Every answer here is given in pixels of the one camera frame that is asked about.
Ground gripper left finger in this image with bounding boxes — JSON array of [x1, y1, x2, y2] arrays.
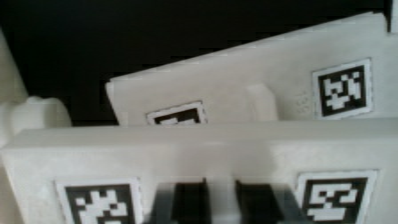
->
[[147, 180, 211, 224]]

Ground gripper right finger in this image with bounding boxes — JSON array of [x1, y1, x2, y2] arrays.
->
[[235, 181, 309, 224]]

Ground white cabinet door panel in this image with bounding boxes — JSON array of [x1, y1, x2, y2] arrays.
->
[[107, 12, 398, 126]]

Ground white cabinet body box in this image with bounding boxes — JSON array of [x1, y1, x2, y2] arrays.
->
[[0, 29, 71, 148]]

